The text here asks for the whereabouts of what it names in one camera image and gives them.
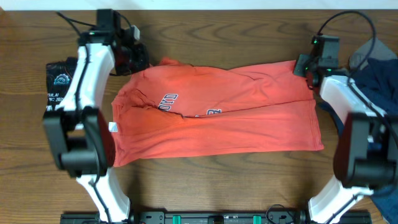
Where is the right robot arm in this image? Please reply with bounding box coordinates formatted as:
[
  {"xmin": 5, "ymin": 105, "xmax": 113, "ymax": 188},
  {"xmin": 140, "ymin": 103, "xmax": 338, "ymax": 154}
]
[{"xmin": 292, "ymin": 34, "xmax": 397, "ymax": 223}]

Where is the navy blue garment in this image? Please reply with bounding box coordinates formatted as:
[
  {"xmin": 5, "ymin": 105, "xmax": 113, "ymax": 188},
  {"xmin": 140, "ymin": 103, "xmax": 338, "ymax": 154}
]
[{"xmin": 317, "ymin": 57, "xmax": 398, "ymax": 224}]

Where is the red soccer t-shirt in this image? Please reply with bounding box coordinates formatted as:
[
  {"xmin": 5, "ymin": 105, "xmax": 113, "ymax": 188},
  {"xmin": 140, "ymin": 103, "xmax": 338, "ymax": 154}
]
[{"xmin": 112, "ymin": 58, "xmax": 323, "ymax": 166}]

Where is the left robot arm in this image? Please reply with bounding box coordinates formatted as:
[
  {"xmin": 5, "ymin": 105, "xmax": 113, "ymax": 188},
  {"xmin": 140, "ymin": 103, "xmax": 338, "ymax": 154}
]
[{"xmin": 43, "ymin": 9, "xmax": 150, "ymax": 223}]

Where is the grey garment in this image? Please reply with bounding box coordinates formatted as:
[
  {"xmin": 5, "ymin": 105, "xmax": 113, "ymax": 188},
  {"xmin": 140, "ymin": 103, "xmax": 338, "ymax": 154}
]
[{"xmin": 349, "ymin": 38, "xmax": 397, "ymax": 70}]

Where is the black printed folded shirt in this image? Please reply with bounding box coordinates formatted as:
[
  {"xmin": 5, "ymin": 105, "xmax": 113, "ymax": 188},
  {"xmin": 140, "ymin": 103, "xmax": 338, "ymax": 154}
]
[{"xmin": 45, "ymin": 57, "xmax": 78, "ymax": 111}]

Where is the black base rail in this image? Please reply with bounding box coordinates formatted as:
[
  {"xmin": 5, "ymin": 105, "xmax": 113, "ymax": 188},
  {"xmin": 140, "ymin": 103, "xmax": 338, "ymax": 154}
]
[{"xmin": 60, "ymin": 208, "xmax": 373, "ymax": 224}]

